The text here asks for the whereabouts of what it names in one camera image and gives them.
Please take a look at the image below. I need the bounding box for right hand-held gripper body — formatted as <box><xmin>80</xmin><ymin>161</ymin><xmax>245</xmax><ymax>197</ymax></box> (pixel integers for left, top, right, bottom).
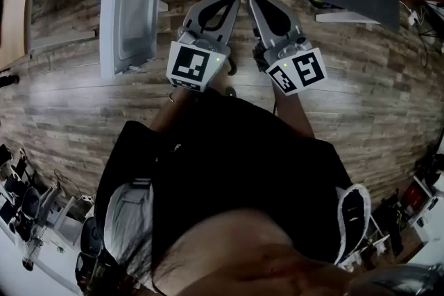
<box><xmin>255</xmin><ymin>36</ymin><xmax>329</xmax><ymax>96</ymax></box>

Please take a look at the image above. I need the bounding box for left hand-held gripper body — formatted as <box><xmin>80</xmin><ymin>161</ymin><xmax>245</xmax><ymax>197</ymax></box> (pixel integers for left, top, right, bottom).
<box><xmin>166</xmin><ymin>27</ymin><xmax>232</xmax><ymax>93</ymax></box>

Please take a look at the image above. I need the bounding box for white microwave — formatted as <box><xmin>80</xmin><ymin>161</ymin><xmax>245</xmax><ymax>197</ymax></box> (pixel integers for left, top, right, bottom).
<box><xmin>99</xmin><ymin>0</ymin><xmax>338</xmax><ymax>81</ymax></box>

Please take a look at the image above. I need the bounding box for person's left forearm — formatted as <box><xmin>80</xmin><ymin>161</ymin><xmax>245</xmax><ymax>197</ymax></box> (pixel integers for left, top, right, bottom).
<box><xmin>150</xmin><ymin>87</ymin><xmax>199</xmax><ymax>136</ymax></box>

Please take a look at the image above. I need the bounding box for person's right forearm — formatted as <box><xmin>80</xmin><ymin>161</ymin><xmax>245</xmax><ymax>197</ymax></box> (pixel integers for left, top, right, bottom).
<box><xmin>269</xmin><ymin>89</ymin><xmax>316</xmax><ymax>140</ymax></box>

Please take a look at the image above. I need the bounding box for black round basket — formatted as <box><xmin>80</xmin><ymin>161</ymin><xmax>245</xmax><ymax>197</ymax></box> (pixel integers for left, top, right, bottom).
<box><xmin>307</xmin><ymin>0</ymin><xmax>334</xmax><ymax>10</ymax></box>

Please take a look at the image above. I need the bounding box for person in dark shirt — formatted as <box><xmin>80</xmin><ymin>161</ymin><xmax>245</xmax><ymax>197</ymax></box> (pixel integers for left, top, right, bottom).
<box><xmin>94</xmin><ymin>92</ymin><xmax>354</xmax><ymax>285</ymax></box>

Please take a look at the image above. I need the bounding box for white cabinet with red box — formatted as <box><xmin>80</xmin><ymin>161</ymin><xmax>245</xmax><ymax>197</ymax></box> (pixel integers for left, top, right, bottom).
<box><xmin>402</xmin><ymin>172</ymin><xmax>444</xmax><ymax>244</ymax></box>

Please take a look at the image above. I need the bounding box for black bag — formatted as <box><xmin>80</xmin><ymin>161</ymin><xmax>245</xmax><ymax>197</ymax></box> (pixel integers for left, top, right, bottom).
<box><xmin>376</xmin><ymin>195</ymin><xmax>412</xmax><ymax>256</ymax></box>

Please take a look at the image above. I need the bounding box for light wooden table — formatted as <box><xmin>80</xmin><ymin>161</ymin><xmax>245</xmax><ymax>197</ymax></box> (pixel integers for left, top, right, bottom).
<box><xmin>0</xmin><ymin>0</ymin><xmax>97</xmax><ymax>73</ymax></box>

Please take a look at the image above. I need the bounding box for white folding stand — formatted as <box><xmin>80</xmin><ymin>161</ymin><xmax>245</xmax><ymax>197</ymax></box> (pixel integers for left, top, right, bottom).
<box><xmin>359</xmin><ymin>213</ymin><xmax>395</xmax><ymax>256</ymax></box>

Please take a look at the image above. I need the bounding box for person's face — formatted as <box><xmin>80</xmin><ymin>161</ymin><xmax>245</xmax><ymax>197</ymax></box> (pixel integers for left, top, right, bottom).
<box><xmin>151</xmin><ymin>208</ymin><xmax>353</xmax><ymax>296</ymax></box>

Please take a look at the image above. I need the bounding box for black round device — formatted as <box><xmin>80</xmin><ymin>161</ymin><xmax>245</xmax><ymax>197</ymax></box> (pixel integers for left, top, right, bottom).
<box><xmin>74</xmin><ymin>216</ymin><xmax>107</xmax><ymax>292</ymax></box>

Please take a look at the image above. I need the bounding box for white cluttered workbench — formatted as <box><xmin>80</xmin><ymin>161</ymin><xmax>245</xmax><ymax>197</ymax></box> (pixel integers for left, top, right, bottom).
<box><xmin>0</xmin><ymin>218</ymin><xmax>84</xmax><ymax>296</ymax></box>

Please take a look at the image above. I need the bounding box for grey head mount part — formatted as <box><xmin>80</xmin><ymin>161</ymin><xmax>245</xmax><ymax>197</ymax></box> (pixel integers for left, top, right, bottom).
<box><xmin>346</xmin><ymin>262</ymin><xmax>444</xmax><ymax>296</ymax></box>

